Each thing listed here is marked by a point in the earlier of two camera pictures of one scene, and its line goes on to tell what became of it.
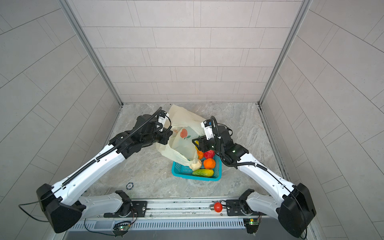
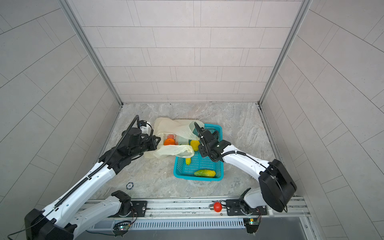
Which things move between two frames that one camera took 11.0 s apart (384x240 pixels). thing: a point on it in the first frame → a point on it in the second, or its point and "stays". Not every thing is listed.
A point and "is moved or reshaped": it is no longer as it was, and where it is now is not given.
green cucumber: [205, 173] stays
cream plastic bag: [186, 130] is moved or reshaped
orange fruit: [209, 163] → [169, 141]
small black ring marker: [129, 186] stays
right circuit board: [252, 224] stays
